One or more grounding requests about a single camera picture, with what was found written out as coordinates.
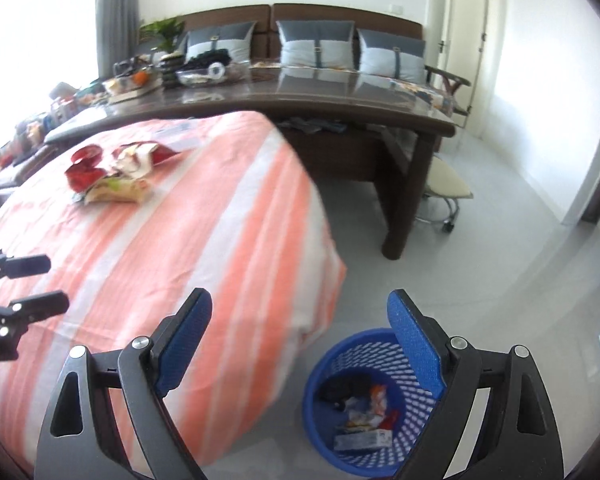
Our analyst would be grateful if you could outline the white door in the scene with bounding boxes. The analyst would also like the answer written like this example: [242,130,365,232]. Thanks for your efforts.
[441,0,491,137]

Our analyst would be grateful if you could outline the orange striped tablecloth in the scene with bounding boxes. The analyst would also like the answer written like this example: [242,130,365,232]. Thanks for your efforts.
[0,110,348,480]

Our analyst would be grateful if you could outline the dark wooden coffee table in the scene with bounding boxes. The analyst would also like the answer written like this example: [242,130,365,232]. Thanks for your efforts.
[44,62,456,261]

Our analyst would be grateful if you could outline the yellow snack bag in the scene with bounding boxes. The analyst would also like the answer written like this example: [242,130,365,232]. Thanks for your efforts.
[82,176,153,205]

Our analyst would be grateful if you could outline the black cloth bundle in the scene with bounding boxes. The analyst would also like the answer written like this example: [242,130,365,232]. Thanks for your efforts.
[185,49,231,68]

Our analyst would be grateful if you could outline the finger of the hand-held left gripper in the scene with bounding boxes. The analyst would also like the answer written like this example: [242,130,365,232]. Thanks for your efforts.
[0,249,52,288]
[0,290,71,338]

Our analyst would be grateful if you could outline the clear plastic package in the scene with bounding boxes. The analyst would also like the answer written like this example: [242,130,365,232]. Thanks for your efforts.
[152,119,207,153]

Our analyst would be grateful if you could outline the glass fruit bowl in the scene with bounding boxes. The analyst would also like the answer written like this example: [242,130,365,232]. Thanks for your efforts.
[102,67,163,96]

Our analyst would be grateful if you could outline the white rolling stool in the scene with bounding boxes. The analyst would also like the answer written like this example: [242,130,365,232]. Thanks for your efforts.
[415,155,474,234]

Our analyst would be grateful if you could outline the red foil snack wrapper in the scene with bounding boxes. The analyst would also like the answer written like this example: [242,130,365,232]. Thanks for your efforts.
[64,143,105,192]

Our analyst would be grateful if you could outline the silver foil wrapper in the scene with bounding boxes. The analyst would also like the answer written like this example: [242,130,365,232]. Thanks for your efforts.
[341,394,376,431]

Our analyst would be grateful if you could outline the brown sofa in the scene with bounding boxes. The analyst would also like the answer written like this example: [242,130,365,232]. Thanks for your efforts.
[139,2,473,116]

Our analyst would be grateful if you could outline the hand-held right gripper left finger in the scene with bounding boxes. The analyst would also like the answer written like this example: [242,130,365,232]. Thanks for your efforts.
[34,287,214,480]

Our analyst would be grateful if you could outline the black ribbed vase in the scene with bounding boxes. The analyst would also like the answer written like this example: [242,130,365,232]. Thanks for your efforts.
[160,52,186,89]

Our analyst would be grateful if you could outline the orange and white wrapper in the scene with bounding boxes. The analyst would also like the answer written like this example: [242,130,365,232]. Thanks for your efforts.
[367,385,390,415]

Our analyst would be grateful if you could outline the glass tray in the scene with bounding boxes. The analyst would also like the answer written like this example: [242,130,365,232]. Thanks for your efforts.
[176,62,251,86]

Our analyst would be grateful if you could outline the grey and blue cushion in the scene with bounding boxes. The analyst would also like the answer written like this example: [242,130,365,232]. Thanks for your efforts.
[185,22,258,63]
[356,28,427,82]
[276,20,356,70]

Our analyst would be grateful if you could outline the book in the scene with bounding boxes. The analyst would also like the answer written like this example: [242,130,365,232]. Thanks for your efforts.
[107,85,162,104]

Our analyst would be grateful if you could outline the green potted plant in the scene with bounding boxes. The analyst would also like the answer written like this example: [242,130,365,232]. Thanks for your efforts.
[141,17,186,56]

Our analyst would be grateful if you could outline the white carton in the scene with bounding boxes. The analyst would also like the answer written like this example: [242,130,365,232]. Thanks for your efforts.
[334,429,393,452]

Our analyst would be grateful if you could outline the blue plastic waste basket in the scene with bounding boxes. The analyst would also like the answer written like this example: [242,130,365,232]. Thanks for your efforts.
[301,328,448,476]

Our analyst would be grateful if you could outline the brown wooden bench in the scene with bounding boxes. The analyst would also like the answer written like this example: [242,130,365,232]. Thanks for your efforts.
[0,145,51,202]

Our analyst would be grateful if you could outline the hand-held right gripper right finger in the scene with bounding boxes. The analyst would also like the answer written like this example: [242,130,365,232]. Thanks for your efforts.
[386,288,565,480]

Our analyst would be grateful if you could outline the red and white snack bag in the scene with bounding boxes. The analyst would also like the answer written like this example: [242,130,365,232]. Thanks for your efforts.
[105,141,179,177]

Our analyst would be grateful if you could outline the grey curtain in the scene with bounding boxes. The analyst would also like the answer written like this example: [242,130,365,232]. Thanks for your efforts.
[96,0,141,78]

